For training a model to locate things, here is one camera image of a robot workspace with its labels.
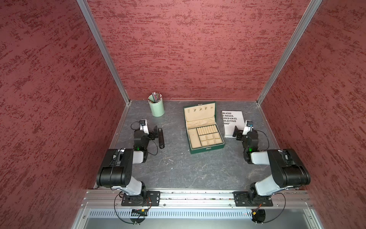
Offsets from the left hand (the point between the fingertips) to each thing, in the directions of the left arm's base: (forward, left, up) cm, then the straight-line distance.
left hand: (149, 128), depth 93 cm
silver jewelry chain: (-14, -10, -8) cm, 19 cm away
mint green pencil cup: (+18, -2, 0) cm, 18 cm away
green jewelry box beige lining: (-2, -36, -3) cm, 37 cm away
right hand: (+1, -62, 0) cm, 62 cm away
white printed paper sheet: (+12, -59, -4) cm, 60 cm away
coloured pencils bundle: (+24, -2, +7) cm, 25 cm away
